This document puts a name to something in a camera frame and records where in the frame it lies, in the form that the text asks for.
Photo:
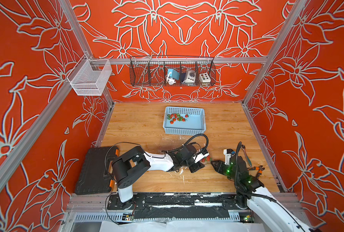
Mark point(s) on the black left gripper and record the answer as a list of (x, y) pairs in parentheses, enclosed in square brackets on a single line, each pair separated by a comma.
[(197, 167)]

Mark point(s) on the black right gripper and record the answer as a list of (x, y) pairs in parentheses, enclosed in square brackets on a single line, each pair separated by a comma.
[(219, 166)]

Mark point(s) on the clear plastic clamshell container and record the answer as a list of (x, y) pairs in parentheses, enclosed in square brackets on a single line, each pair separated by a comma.
[(206, 160)]

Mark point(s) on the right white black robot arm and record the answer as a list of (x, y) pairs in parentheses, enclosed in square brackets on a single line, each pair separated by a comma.
[(251, 193)]

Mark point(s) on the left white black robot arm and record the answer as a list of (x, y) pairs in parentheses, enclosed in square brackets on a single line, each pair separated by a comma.
[(127, 168)]

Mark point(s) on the metal spoon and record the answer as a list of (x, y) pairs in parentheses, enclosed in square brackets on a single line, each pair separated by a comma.
[(243, 148)]

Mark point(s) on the light blue perforated plastic basket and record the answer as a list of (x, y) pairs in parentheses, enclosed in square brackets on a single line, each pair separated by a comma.
[(187, 120)]

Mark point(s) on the white grey round device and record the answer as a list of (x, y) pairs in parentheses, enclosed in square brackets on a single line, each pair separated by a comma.
[(188, 77)]

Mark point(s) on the white button box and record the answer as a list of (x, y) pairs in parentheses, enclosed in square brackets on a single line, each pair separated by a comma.
[(205, 79)]

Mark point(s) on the blue white device in basket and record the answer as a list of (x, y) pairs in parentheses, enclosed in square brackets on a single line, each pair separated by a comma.
[(172, 76)]

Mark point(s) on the black tool case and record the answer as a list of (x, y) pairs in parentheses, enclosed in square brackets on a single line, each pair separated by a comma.
[(94, 177)]

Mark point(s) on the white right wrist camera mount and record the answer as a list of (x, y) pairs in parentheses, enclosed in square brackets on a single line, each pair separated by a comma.
[(228, 153)]

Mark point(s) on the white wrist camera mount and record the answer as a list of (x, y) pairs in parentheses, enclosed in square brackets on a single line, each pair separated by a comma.
[(200, 155), (228, 153)]

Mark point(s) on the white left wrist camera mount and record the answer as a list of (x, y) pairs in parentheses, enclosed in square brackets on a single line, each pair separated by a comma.
[(200, 155)]

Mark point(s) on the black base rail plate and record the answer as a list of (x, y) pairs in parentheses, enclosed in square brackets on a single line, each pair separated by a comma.
[(178, 206)]

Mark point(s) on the black wire wall basket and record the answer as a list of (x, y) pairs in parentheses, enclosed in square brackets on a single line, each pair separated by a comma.
[(151, 71)]

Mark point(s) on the clear acrylic wall box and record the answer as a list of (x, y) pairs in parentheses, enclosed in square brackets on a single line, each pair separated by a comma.
[(86, 81)]

